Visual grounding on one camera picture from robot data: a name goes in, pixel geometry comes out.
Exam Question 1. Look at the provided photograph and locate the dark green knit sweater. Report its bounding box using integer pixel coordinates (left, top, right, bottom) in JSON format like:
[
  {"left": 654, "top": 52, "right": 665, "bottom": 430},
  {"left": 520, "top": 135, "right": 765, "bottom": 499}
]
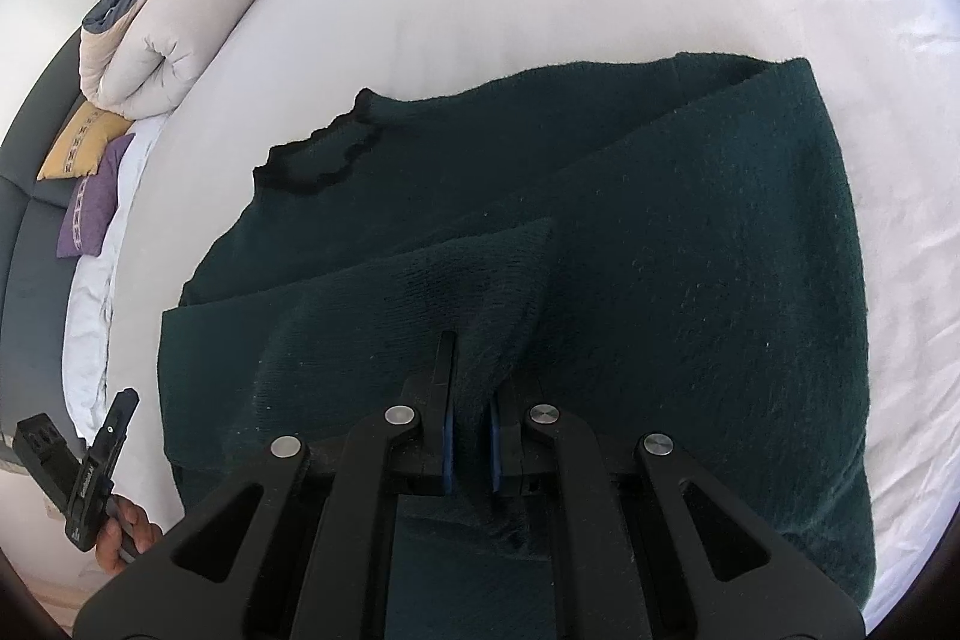
[{"left": 158, "top": 53, "right": 875, "bottom": 638}]

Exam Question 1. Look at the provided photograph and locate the person's left hand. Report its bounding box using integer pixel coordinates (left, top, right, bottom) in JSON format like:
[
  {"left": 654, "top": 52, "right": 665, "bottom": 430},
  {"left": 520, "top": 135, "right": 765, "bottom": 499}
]
[{"left": 94, "top": 495, "right": 163, "bottom": 575}]

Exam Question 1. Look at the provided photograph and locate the white pillow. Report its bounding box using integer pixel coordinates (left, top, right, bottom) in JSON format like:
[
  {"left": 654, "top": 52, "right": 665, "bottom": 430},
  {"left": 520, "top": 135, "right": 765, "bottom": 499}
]
[{"left": 60, "top": 115, "right": 167, "bottom": 445}]

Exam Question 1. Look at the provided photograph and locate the dark grey bed headboard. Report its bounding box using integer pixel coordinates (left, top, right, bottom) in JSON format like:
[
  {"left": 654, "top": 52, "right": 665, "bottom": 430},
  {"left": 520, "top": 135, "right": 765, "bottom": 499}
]
[{"left": 0, "top": 34, "right": 83, "bottom": 458}]

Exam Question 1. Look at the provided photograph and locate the purple patterned cushion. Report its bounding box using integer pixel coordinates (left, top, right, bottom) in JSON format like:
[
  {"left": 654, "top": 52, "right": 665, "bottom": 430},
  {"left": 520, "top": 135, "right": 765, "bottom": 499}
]
[{"left": 55, "top": 135, "right": 135, "bottom": 260}]

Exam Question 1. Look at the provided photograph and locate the yellow patterned cushion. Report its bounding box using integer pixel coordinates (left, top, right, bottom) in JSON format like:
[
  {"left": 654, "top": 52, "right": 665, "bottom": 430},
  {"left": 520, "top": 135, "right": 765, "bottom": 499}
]
[{"left": 36, "top": 101, "right": 133, "bottom": 182}]

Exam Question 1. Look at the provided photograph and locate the folded beige duvet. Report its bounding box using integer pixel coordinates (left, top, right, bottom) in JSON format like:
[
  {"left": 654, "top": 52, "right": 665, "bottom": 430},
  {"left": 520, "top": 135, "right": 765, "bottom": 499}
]
[{"left": 78, "top": 0, "right": 256, "bottom": 120}]

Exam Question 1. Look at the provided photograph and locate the white bed with sheet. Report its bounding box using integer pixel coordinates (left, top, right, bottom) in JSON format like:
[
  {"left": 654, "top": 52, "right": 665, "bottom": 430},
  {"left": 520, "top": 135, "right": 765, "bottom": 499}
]
[{"left": 107, "top": 0, "right": 958, "bottom": 627}]

